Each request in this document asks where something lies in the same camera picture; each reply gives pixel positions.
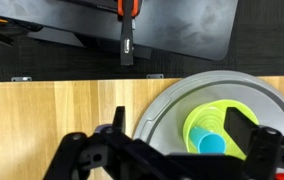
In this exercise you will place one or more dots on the gray metal bar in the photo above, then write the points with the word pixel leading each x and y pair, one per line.
pixel 55 39

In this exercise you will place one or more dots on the blue plastic cup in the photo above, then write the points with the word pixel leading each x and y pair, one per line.
pixel 210 143

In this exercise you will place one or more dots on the yellow-green plastic bowl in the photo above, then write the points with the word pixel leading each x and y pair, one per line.
pixel 208 113

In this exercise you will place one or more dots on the gray metal table bracket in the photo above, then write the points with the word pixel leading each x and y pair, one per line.
pixel 21 79
pixel 155 76

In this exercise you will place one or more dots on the round gray plate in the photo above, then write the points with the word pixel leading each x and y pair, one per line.
pixel 168 110

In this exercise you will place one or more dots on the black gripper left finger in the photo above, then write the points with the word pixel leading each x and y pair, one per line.
pixel 132 156

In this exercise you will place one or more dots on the dark gray equipment board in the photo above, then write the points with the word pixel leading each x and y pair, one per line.
pixel 182 26

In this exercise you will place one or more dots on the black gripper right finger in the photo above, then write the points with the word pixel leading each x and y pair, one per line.
pixel 265 150

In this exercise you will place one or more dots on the black orange bar clamp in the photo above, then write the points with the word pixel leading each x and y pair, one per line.
pixel 127 50

